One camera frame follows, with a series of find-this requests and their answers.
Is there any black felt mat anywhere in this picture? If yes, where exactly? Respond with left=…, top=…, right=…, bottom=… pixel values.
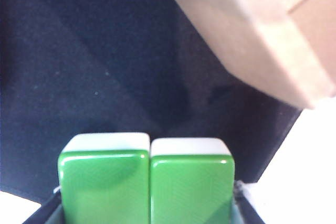
left=0, top=0, right=305, bottom=224

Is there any green-backed white mahjong tile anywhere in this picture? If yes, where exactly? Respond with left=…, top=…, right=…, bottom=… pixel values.
left=150, top=137, right=235, bottom=224
left=57, top=132, right=151, bottom=224

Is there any brown cardboard paper box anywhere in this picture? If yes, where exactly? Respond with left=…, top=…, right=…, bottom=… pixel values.
left=154, top=0, right=336, bottom=111

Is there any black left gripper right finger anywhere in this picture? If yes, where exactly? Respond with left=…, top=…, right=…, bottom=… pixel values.
left=230, top=180, right=266, bottom=224

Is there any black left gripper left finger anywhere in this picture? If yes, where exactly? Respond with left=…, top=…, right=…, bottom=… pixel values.
left=22, top=194, right=64, bottom=224

